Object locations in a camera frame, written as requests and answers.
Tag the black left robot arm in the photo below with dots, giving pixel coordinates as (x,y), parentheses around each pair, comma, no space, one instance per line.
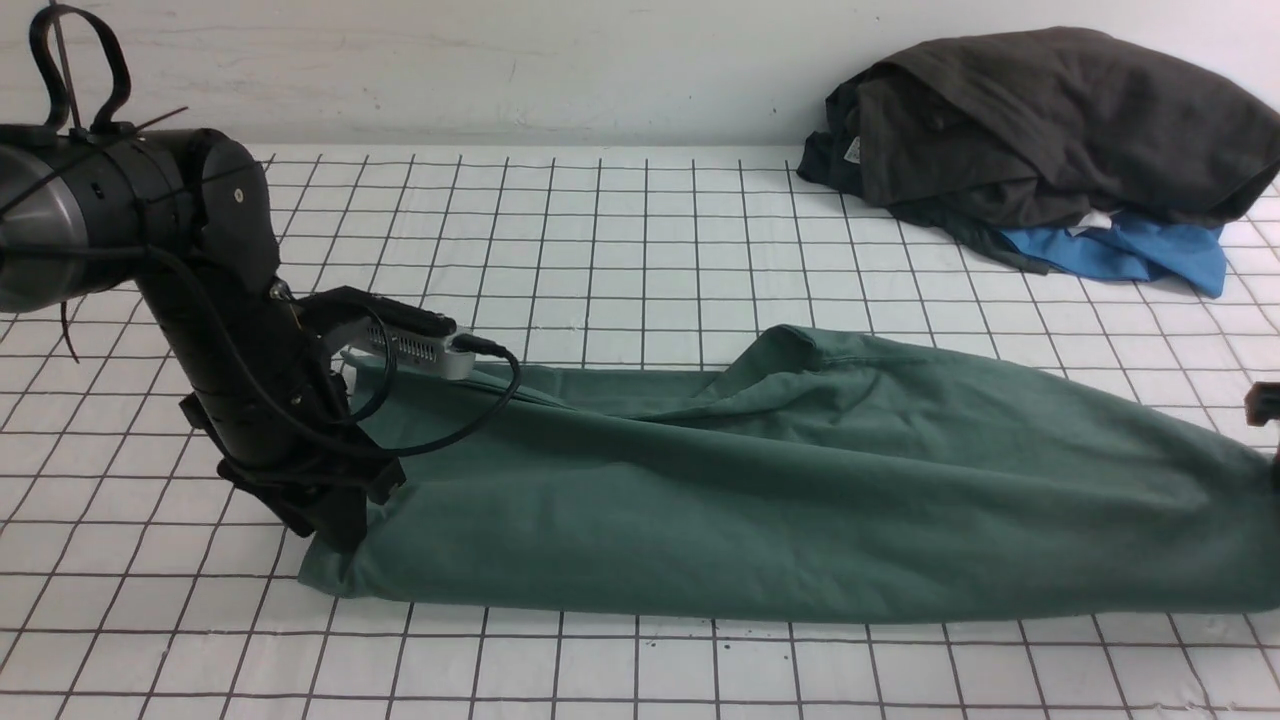
(185,216)

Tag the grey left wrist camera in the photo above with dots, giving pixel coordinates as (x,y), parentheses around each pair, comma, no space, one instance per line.
(410,335)

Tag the green long-sleeved shirt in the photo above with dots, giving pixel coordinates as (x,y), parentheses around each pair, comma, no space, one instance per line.
(824,477)

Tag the white grid tablecloth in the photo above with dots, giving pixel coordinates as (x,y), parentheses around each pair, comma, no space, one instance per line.
(137,585)

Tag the dark grey shirt pile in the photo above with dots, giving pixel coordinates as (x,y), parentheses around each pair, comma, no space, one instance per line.
(1038,129)

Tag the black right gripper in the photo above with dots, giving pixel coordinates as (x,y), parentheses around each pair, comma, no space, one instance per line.
(1262,403)

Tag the blue shirt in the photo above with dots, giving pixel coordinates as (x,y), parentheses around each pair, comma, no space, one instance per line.
(1133,248)

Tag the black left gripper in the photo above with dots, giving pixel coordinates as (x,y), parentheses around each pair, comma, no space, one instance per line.
(322,494)

